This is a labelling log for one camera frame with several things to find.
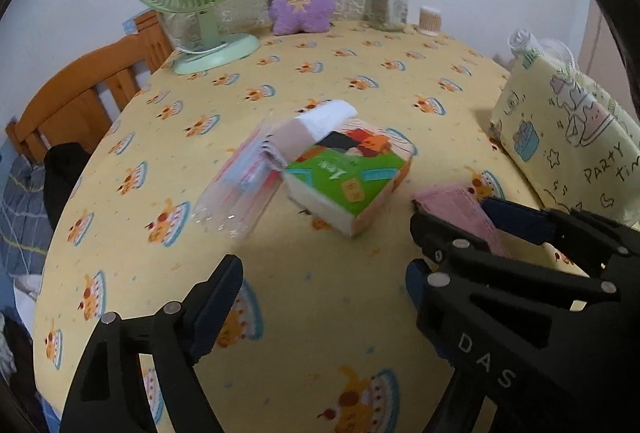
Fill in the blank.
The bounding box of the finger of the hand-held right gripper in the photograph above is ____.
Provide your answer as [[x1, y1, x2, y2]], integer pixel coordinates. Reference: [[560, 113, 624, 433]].
[[481, 196, 640, 264], [409, 207, 623, 433]]

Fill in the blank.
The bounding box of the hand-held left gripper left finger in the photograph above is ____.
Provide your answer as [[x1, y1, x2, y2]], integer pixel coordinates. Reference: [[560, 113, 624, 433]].
[[59, 254, 245, 433]]

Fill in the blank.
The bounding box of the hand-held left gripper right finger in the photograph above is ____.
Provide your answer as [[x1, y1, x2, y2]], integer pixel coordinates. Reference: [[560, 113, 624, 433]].
[[405, 259, 521, 433]]

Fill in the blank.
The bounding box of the pink face mask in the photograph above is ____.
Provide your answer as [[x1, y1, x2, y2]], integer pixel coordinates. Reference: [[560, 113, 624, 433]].
[[412, 185, 513, 259]]

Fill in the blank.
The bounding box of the colourful tissue pack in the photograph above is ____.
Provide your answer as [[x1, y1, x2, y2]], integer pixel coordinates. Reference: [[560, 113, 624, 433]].
[[281, 117, 419, 240]]

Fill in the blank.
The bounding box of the plastic pack of face masks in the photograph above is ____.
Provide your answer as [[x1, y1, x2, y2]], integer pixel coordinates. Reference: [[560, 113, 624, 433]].
[[191, 115, 283, 243]]

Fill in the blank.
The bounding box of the white standing fan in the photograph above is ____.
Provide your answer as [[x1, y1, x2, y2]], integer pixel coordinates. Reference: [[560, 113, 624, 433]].
[[507, 28, 581, 74]]

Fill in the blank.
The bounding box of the white beige rolled cloth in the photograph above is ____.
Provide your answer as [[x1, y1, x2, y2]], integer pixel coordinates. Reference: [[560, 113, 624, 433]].
[[270, 99, 359, 166]]

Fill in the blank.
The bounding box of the beige wooden door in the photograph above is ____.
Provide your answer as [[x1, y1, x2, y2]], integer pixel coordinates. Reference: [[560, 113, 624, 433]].
[[580, 0, 632, 81]]

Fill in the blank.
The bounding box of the black garment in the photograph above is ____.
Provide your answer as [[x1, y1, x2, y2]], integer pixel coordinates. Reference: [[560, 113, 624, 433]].
[[42, 142, 93, 234]]

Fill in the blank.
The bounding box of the yellow printed tablecloth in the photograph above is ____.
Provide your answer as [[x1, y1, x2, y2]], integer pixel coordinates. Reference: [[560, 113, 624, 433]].
[[32, 19, 601, 433]]

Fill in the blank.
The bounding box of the grey plaid pillow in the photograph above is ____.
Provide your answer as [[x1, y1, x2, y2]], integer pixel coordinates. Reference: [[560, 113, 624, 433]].
[[0, 148, 56, 279]]

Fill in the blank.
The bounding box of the glass jar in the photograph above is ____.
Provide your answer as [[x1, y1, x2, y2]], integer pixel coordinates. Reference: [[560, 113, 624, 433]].
[[364, 0, 410, 32]]

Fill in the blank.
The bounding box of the wooden chair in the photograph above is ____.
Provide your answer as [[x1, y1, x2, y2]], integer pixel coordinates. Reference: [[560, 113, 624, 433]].
[[5, 9, 176, 164]]

